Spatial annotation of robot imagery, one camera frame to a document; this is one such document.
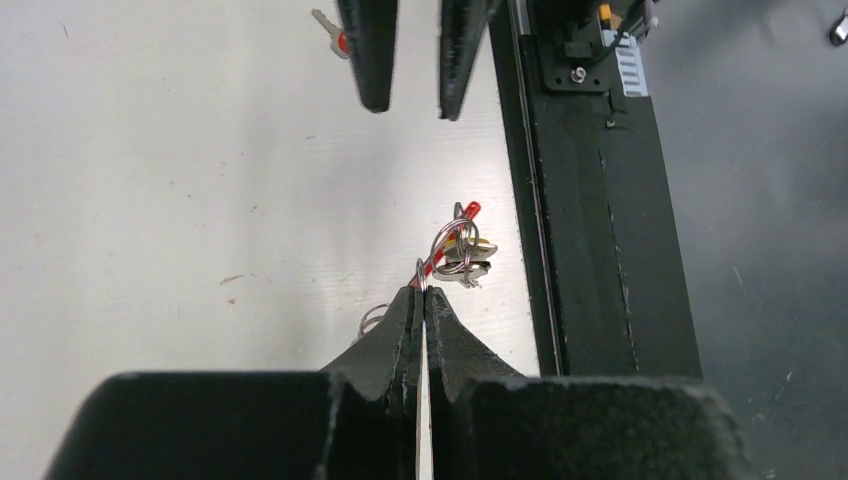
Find spare black tag key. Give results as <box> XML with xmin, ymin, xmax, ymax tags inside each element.
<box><xmin>828</xmin><ymin>11</ymin><xmax>848</xmax><ymax>47</ymax></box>

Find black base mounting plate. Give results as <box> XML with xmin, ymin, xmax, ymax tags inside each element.
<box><xmin>490</xmin><ymin>1</ymin><xmax>702</xmax><ymax>378</ymax></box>

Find red tag key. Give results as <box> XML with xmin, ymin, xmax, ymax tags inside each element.
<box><xmin>311</xmin><ymin>9</ymin><xmax>351</xmax><ymax>60</ymax></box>

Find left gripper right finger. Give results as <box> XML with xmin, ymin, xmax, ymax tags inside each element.
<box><xmin>423</xmin><ymin>287</ymin><xmax>756</xmax><ymax>479</ymax></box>

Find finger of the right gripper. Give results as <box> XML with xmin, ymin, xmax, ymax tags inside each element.
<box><xmin>439</xmin><ymin>0</ymin><xmax>501</xmax><ymax>121</ymax></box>
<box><xmin>336</xmin><ymin>0</ymin><xmax>398</xmax><ymax>113</ymax></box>

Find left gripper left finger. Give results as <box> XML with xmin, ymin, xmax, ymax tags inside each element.
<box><xmin>46</xmin><ymin>287</ymin><xmax>424</xmax><ymax>479</ymax></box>

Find yellow tag key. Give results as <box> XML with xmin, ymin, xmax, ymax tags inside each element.
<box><xmin>442</xmin><ymin>238</ymin><xmax>498</xmax><ymax>262</ymax></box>

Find grey red keyring holder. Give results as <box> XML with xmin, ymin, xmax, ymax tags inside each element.
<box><xmin>356</xmin><ymin>200</ymin><xmax>483</xmax><ymax>340</ymax></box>

